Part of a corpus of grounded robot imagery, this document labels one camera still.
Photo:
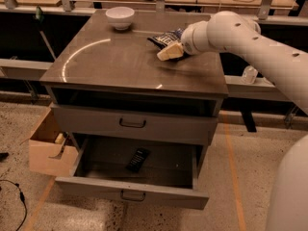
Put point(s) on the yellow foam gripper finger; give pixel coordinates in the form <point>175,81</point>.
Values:
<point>172,51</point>

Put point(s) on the blue chip bag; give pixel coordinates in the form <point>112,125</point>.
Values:
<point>167,38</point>

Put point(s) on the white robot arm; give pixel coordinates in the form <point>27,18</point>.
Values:
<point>287,68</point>

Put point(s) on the white ceramic bowl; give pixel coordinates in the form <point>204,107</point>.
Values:
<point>120,17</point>

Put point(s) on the grey drawer cabinet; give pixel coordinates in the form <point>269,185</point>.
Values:
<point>103,68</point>

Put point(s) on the closed middle drawer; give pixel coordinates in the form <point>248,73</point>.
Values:
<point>135,125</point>

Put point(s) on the left clear soap bottle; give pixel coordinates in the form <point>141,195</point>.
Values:
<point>249,75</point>

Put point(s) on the black remote control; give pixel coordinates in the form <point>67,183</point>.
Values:
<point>138,159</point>

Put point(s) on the open bottom drawer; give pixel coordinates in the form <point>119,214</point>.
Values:
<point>168,177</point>

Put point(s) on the cardboard box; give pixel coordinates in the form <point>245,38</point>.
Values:
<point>51,151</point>

